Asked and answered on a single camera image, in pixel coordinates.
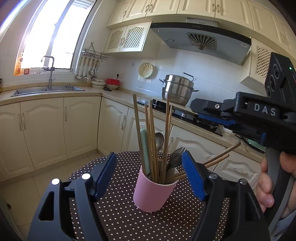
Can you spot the pink utensil holder cup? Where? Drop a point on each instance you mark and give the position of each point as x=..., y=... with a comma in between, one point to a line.
x=149, y=196

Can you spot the green electric grill appliance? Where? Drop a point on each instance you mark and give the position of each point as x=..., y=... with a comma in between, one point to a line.
x=254, y=145

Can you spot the dark metal spoon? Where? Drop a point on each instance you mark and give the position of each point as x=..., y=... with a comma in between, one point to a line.
x=175, y=158

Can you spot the round cream wall strainer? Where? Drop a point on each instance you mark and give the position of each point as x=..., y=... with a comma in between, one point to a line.
x=146, y=70

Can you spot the silver metal spoon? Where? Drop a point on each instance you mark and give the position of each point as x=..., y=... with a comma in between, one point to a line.
x=159, y=139

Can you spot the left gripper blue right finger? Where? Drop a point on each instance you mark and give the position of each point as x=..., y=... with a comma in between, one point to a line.
x=194, y=174

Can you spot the red bowl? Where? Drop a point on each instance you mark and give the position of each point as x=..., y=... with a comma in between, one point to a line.
x=112, y=83

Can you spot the grey range hood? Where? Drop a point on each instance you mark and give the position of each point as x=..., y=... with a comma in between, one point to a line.
x=204, y=39

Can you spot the chrome faucet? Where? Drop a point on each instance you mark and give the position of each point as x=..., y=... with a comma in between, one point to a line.
x=50, y=69

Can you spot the mint green utensil case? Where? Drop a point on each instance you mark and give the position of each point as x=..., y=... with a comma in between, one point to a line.
x=143, y=134

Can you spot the window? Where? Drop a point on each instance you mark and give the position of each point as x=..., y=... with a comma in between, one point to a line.
x=51, y=36

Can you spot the cream upper cabinets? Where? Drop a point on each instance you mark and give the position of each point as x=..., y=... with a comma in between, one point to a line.
x=258, y=20

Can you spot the white bowl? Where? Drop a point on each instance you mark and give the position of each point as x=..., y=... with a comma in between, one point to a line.
x=227, y=131

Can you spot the black gas stove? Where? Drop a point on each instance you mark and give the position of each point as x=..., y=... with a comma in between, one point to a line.
x=188, y=117

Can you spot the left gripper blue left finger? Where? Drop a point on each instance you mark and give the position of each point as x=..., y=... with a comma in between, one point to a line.
x=102, y=174

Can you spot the hanging utensil rack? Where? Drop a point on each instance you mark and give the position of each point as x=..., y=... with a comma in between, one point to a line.
x=89, y=61

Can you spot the cream cabinets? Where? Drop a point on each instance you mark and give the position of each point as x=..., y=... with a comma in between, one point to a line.
x=43, y=132
x=258, y=20

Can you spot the brown polka dot tablecloth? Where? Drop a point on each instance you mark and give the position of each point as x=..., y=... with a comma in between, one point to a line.
x=123, y=220

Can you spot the stainless steel steamer pot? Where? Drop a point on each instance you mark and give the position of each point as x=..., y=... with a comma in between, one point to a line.
x=178, y=89

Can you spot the crossing wooden chopstick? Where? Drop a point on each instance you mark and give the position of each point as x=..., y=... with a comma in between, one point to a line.
x=138, y=132

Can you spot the cream lower cabinets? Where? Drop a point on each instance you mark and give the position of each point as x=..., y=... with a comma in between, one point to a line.
x=43, y=132

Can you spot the steel kitchen sink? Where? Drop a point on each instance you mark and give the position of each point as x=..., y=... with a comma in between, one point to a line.
x=44, y=89

